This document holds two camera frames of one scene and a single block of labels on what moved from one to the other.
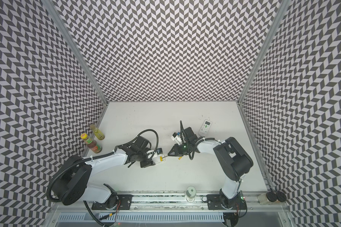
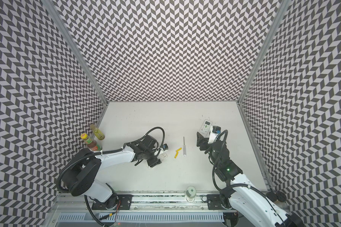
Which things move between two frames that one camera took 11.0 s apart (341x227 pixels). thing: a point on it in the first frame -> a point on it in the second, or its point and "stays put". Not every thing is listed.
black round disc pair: [272, 197] stays put
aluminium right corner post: [263, 52] stays put
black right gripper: [180, 148] -> [205, 144]
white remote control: [205, 126] stays put
